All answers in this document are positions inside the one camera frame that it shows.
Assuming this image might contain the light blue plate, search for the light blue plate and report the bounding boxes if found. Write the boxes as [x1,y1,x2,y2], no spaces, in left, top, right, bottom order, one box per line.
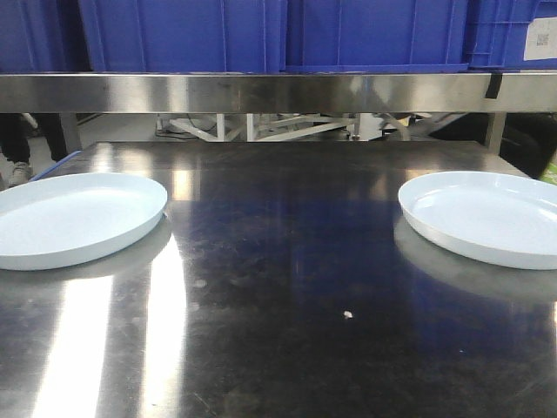
[398,171,556,270]
[1,172,168,271]

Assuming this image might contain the stainless steel shelf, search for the stainless steel shelf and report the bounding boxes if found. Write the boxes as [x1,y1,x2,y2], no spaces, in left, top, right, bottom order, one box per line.
[0,71,557,154]

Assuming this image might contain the blue plastic crate, middle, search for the blue plastic crate, middle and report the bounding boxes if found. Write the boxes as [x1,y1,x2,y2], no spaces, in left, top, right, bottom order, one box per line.
[285,0,468,73]

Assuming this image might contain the blue plastic crate,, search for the blue plastic crate, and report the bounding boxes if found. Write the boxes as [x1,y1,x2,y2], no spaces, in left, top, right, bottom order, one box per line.
[79,1,287,74]
[464,1,556,71]
[285,0,468,73]

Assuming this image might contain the blue plastic crate, left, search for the blue plastic crate, left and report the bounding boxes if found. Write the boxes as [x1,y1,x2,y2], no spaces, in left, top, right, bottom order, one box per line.
[79,1,287,74]

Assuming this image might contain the black tape strip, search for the black tape strip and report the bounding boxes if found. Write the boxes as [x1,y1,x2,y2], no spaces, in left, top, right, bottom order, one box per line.
[485,73,503,99]

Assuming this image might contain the person in dark trousers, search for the person in dark trousers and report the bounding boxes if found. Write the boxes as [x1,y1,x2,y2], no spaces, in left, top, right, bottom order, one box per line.
[1,113,68,187]

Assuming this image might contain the blue plastic crate, right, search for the blue plastic crate, right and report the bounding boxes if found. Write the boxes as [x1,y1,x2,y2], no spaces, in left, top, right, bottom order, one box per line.
[464,1,556,71]

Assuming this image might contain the dark blue crate far left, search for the dark blue crate far left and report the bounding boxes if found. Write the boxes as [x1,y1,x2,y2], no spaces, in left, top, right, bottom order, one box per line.
[1,0,90,73]

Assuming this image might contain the white label on crate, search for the white label on crate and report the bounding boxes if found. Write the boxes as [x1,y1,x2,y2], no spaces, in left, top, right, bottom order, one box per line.
[523,17,557,61]

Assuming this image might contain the white metal frame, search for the white metal frame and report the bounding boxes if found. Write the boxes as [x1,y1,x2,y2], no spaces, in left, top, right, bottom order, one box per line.
[155,113,360,142]

